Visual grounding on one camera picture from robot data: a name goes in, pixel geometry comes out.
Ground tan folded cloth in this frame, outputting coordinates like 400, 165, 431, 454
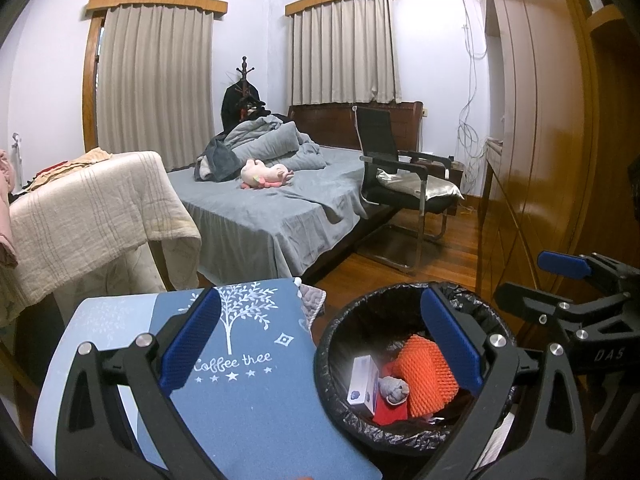
22, 147, 113, 193

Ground bed with grey sheet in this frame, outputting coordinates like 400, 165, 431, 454
167, 146, 401, 286

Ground orange foam net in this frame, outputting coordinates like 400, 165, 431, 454
390, 336, 460, 417

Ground pink padded jacket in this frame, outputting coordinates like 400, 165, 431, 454
0, 149, 18, 268

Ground silver cushion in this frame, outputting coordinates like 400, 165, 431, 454
376, 169, 463, 201

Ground wooden nightstand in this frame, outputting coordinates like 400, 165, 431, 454
447, 160, 466, 216

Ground round bin with black bag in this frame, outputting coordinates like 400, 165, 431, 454
315, 282, 516, 453

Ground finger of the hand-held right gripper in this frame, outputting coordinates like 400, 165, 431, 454
537, 251, 640, 293
494, 282, 640, 333

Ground black hanging garment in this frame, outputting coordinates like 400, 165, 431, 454
222, 80, 273, 133

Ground wooden wardrobe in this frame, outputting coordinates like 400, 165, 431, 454
475, 0, 640, 341

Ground beige curtain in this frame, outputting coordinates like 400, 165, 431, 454
95, 2, 215, 171
291, 0, 402, 106

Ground beige striped blanket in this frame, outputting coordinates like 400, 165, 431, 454
9, 151, 201, 306

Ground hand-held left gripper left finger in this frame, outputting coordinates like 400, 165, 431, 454
54, 287, 223, 480

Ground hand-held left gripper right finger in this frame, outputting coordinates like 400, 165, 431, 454
420, 287, 588, 480

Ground grey quilted mat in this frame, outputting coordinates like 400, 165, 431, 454
297, 284, 328, 341

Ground pale printed sheet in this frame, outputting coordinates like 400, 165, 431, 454
0, 240, 168, 331

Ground red knitted glove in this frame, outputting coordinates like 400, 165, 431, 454
372, 400, 408, 426

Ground black chair with chrome frame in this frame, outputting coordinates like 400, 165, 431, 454
354, 106, 453, 273

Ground wooden window frame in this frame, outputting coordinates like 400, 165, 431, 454
84, 17, 106, 153

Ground beige sock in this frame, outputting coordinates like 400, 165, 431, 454
377, 377, 411, 406

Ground hanging white cables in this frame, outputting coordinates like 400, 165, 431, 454
457, 0, 488, 161

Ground pink plush toy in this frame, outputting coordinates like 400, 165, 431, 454
240, 158, 295, 191

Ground dark grey garment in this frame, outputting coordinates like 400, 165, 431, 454
195, 137, 241, 182

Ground wooden headboard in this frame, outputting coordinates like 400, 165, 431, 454
287, 101, 425, 153

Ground white box with blue print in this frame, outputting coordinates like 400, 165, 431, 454
347, 356, 383, 413

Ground blue printed tablecloth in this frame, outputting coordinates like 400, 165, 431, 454
32, 277, 383, 480

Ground grey crumpled duvet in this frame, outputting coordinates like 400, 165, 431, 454
220, 115, 328, 173

